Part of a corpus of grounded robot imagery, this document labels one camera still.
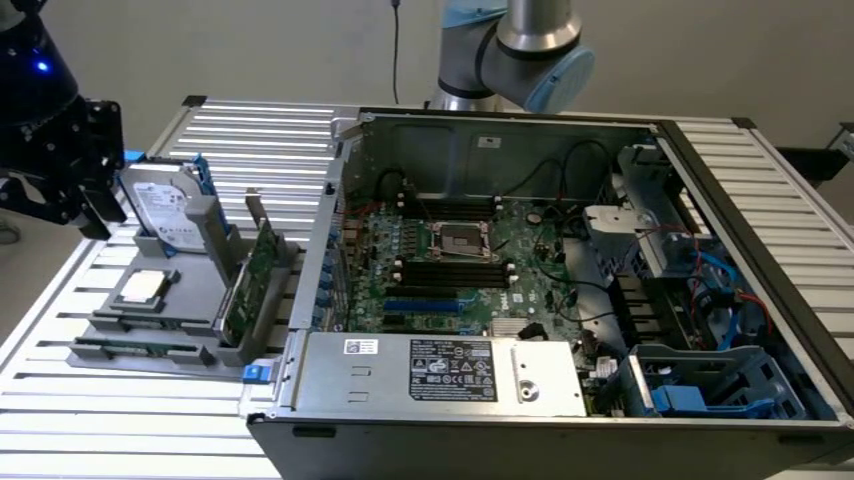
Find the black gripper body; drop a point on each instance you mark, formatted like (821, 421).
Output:
(63, 145)

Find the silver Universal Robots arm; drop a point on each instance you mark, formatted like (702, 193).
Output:
(534, 35)

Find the green RAM stick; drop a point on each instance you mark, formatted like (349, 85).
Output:
(134, 348)

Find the black RAM slot bank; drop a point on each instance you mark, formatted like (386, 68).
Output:
(454, 274)
(454, 204)

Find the silver hard disk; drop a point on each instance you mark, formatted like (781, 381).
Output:
(163, 205)

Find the blue table clamp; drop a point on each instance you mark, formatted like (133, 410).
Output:
(135, 156)
(257, 374)

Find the silver CPU chip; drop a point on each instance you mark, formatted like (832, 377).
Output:
(142, 286)

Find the grey parts rack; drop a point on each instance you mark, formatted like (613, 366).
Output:
(181, 280)

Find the green graphics card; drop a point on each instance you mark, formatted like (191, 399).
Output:
(250, 285)

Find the black expansion slot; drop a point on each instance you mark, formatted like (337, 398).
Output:
(422, 292)

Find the blue expansion slot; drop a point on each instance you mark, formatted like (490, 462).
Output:
(422, 304)

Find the silver power supply unit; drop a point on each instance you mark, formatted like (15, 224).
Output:
(401, 372)

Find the green Dell motherboard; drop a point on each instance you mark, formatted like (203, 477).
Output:
(521, 260)

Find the round coin cell battery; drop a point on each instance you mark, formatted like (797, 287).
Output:
(534, 217)

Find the small silver chipset heatsink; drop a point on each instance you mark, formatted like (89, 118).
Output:
(513, 328)

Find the black open PC case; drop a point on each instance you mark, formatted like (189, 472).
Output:
(508, 450)

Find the silver metal drive cage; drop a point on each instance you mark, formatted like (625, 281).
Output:
(641, 225)

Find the CPU socket with metal frame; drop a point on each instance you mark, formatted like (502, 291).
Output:
(461, 239)

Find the black bracket beside table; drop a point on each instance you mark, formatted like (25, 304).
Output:
(811, 160)

